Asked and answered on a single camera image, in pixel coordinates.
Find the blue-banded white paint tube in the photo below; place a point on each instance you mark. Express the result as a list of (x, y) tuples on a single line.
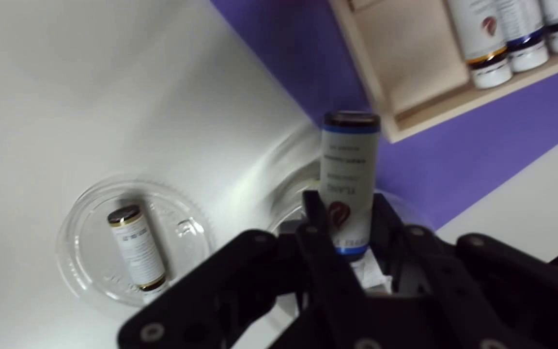
[(349, 169), (523, 34)]

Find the clear plastic lid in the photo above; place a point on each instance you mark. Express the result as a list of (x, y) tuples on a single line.
[(289, 194), (90, 252)]

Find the gold-banded white paint tube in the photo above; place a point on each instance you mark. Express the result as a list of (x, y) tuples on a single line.
[(482, 39), (137, 248)]

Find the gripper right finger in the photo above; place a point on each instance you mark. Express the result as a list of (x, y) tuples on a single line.
[(502, 291)]

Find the wooden tray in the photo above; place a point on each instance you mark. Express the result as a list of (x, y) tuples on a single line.
[(414, 63)]

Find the purple mat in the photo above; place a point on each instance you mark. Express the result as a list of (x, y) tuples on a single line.
[(453, 165)]

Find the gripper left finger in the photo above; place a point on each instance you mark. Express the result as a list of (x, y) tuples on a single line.
[(240, 276)]

